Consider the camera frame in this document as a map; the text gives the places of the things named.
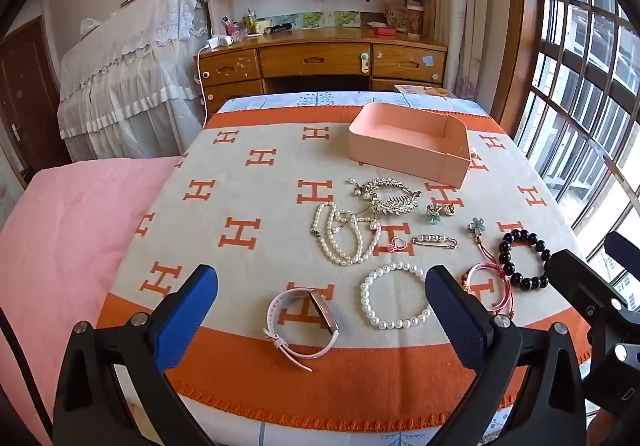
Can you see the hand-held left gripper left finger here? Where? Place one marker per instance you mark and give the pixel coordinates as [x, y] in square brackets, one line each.
[185, 316]

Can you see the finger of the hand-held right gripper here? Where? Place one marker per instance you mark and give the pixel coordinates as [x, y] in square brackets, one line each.
[625, 248]
[585, 286]

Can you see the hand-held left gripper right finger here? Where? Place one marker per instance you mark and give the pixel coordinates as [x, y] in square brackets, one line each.
[450, 311]

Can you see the silver leaf hair comb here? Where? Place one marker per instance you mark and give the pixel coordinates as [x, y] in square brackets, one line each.
[395, 198]

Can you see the silver pearl drop brooch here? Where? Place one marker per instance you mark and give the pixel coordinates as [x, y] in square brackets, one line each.
[359, 188]

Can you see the pink box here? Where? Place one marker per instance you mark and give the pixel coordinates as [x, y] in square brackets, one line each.
[400, 146]

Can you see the silver safety pin brooch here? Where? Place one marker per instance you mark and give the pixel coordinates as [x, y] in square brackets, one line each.
[434, 241]

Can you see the green flower earring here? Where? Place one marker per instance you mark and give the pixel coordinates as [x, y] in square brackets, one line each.
[432, 214]

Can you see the pink blanket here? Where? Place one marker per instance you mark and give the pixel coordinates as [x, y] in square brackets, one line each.
[75, 236]

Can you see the orange patterned blanket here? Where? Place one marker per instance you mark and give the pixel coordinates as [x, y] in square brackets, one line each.
[250, 196]

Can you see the illustrated cover book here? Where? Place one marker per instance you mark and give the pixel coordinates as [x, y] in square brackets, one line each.
[422, 90]

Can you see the tree print bed sheet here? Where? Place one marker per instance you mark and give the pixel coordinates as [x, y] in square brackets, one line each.
[280, 100]

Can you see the green drawer lock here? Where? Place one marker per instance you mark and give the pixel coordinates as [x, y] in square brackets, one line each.
[365, 62]

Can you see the brown wooden door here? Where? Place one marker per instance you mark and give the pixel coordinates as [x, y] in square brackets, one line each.
[27, 91]

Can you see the white charger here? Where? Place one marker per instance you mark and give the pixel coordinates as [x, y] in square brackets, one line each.
[220, 41]

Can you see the pale floral curtain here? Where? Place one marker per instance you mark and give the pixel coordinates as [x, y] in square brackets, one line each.
[470, 16]

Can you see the wooden desk with drawers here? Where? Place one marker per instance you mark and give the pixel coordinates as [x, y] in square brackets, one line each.
[310, 59]

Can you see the small red box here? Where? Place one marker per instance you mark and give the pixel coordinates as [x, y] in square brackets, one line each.
[384, 31]

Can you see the brown patterned bag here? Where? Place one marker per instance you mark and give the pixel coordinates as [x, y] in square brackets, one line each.
[400, 14]

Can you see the black flashlight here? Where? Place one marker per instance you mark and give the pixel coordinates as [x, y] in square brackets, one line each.
[278, 29]

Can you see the grid frame window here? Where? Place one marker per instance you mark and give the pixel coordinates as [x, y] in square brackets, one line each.
[575, 76]

